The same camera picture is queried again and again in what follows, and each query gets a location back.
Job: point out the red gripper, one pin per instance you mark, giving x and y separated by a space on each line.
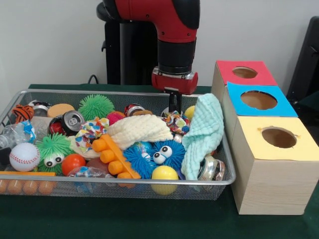
174 83

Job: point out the black upright panel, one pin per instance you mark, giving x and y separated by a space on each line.
306 62

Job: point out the green spiky ball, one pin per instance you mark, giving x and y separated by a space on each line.
96 107

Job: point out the orange ball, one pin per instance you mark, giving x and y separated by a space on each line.
73 164

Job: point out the yellow ball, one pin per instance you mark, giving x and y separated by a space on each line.
164 174

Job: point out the mint green knitted cloth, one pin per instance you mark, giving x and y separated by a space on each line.
204 124

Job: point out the polka dot cloth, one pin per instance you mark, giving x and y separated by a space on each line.
177 123

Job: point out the shallow clear mesh bin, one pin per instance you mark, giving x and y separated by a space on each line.
139 191

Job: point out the blue spiky toy with eyes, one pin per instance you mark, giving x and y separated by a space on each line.
139 159

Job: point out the green spiky toy with eyes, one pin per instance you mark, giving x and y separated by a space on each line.
53 149

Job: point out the dark green tablecloth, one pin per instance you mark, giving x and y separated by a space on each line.
310 98
124 219

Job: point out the white baseball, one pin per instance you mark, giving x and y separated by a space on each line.
24 156

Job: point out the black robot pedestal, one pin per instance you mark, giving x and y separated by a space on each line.
113 49

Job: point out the wooden box with three holes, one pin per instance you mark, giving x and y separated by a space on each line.
274 189

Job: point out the cream knitted cloth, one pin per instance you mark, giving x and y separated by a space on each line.
134 132

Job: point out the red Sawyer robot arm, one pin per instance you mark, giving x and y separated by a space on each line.
174 49

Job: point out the long orange toy block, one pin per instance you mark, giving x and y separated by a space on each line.
112 154

